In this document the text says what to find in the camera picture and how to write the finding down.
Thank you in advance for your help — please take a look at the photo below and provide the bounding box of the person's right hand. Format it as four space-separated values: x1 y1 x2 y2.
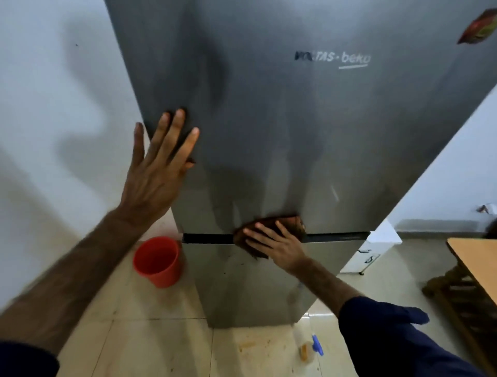
242 220 310 274

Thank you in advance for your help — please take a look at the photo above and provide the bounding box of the person's left hand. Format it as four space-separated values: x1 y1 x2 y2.
116 108 201 230

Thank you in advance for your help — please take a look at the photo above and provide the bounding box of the brown checked cloth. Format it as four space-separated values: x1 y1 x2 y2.
232 215 306 260

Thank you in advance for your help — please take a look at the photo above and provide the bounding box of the plain silver refrigerator door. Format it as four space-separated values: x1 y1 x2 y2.
182 239 366 329

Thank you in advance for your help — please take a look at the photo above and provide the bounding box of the red plastic bucket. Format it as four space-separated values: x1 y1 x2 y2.
133 236 183 289

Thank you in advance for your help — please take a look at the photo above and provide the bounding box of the spray bottle blue trigger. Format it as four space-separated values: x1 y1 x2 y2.
293 324 324 364

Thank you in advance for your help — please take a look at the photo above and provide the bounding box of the silver refrigerator door with logo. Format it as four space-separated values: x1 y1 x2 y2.
104 0 497 236

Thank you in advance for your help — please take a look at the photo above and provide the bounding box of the person's right forearm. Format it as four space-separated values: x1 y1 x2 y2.
293 258 364 317

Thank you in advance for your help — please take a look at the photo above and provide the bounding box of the person's left forearm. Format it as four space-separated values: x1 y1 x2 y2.
0 209 144 356

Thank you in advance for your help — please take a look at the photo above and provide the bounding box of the grey refrigerator cabinet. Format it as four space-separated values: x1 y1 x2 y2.
181 231 370 244

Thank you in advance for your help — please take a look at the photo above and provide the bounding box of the small white cabinet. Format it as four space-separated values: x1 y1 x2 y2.
341 219 403 276

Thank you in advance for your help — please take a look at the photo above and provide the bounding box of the dark blue right sleeve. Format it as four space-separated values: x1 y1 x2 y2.
338 296 486 377

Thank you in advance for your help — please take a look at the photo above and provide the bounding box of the dark blue sleeve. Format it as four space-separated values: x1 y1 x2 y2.
338 296 486 377
0 341 60 377

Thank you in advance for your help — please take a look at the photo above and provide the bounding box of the light wooden table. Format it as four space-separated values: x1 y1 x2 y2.
422 237 497 375

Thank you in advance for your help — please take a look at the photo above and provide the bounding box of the dark blue left sleeve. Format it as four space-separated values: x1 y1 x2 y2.
0 341 60 377

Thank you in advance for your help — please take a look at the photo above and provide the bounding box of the red fridge magnet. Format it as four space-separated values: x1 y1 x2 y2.
457 8 497 45

